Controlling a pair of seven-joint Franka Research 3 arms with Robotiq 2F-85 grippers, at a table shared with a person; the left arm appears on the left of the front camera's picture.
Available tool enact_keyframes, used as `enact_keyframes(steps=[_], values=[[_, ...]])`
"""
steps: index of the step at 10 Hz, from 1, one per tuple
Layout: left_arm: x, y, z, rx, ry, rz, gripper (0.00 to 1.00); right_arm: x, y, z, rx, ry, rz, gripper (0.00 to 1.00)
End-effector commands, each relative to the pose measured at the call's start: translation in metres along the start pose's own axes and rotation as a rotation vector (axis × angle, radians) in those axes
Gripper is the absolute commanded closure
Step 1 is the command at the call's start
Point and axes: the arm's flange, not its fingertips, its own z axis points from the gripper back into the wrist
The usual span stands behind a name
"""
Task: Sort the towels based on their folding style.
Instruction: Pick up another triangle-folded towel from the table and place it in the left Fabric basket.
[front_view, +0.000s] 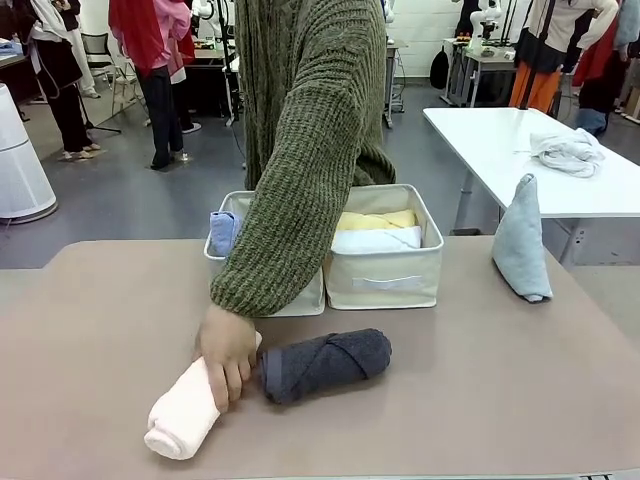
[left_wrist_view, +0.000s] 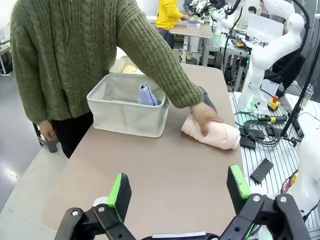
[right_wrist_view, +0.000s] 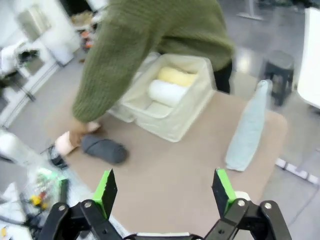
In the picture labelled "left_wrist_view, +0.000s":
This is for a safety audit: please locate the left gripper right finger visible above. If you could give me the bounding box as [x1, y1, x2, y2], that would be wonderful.
[219, 163, 312, 240]

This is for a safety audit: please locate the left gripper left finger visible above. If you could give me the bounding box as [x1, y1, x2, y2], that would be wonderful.
[54, 172, 136, 240]

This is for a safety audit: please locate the pink towel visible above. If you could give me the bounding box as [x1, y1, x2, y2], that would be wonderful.
[180, 113, 242, 151]

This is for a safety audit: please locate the beige fabric storage bin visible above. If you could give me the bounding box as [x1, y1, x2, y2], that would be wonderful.
[86, 73, 170, 138]
[108, 55, 146, 76]

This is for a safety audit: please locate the dark grey towel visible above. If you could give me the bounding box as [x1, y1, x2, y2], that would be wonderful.
[199, 86, 218, 113]

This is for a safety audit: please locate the lavender blue towel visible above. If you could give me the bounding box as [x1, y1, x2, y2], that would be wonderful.
[137, 83, 160, 107]

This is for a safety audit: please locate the yellow towel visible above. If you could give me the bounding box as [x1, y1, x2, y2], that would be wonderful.
[121, 64, 138, 75]

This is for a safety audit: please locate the person's right forearm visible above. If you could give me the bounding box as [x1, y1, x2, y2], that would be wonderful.
[21, 82, 51, 125]

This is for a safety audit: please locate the person's left forearm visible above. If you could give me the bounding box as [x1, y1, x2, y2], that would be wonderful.
[147, 42, 205, 110]

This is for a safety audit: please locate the person's left hand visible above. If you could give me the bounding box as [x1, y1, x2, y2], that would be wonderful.
[191, 101, 225, 137]

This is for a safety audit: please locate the person's right hand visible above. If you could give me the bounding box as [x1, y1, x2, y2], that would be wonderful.
[39, 119, 59, 141]

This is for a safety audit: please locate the flat black box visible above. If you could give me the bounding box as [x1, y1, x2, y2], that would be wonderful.
[264, 123, 281, 138]
[249, 157, 275, 185]
[239, 136, 257, 150]
[239, 126, 266, 141]

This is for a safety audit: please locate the yellow emergency stop button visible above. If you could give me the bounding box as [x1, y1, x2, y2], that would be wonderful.
[266, 95, 281, 111]
[286, 172, 300, 191]

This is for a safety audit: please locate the black handheld pendant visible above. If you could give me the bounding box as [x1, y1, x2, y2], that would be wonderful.
[264, 114, 289, 124]

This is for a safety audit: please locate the white desk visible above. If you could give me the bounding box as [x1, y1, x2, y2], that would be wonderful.
[284, 92, 320, 137]

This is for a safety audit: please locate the black stand pole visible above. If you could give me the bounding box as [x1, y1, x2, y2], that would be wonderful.
[279, 48, 320, 138]

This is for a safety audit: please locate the clear drink bottle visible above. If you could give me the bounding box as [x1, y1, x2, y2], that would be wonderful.
[303, 83, 315, 108]

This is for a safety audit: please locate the person in green knit sweater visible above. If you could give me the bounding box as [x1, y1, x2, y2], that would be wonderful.
[9, 0, 163, 160]

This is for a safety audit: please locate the white-backed monitor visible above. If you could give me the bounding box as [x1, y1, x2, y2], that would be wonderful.
[246, 12, 285, 45]

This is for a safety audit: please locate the brown background table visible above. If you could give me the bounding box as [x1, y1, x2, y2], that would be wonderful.
[169, 21, 214, 65]

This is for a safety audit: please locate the white box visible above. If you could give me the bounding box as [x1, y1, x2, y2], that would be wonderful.
[186, 19, 202, 30]

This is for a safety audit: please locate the bystander in yellow jacket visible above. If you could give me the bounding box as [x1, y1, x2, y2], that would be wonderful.
[155, 0, 190, 50]

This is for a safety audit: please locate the grooved aluminium base plate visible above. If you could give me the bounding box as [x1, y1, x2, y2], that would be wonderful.
[228, 91, 320, 232]

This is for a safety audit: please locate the black coiled cable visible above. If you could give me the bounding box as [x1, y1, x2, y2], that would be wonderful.
[233, 111, 282, 148]

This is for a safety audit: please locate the aluminium frame bench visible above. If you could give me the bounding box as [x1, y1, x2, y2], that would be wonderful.
[201, 37, 251, 87]

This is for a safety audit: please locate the black arm cable sleeve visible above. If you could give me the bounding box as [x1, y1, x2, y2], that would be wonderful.
[291, 0, 312, 51]

